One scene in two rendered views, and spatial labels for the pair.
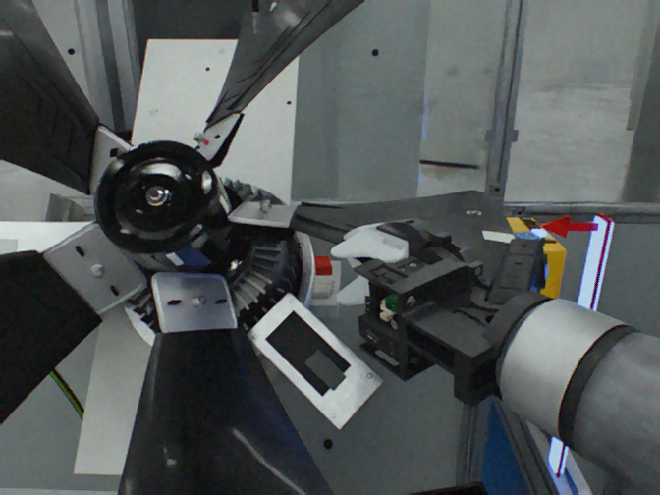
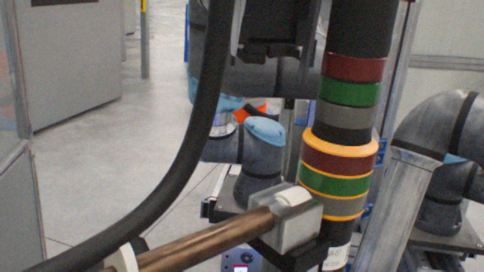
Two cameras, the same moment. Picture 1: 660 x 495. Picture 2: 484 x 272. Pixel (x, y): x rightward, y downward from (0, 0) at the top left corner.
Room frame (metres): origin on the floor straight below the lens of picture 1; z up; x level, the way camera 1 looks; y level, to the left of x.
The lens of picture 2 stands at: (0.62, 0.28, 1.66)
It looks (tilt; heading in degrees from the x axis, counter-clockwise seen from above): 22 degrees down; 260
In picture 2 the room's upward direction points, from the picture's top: 5 degrees clockwise
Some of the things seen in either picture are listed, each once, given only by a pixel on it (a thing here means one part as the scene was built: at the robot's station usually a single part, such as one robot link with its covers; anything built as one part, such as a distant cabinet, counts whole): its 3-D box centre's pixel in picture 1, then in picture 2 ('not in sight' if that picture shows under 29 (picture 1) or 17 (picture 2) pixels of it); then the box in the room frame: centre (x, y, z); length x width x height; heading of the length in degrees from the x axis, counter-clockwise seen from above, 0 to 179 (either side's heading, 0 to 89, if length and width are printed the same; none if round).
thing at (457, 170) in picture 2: not in sight; (449, 168); (-0.09, -0.62, 1.20); 0.13 x 0.12 x 0.14; 133
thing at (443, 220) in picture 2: not in sight; (435, 205); (-0.09, -0.63, 1.09); 0.15 x 0.15 x 0.10
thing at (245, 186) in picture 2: not in sight; (259, 180); (0.39, -0.76, 1.09); 0.15 x 0.15 x 0.10
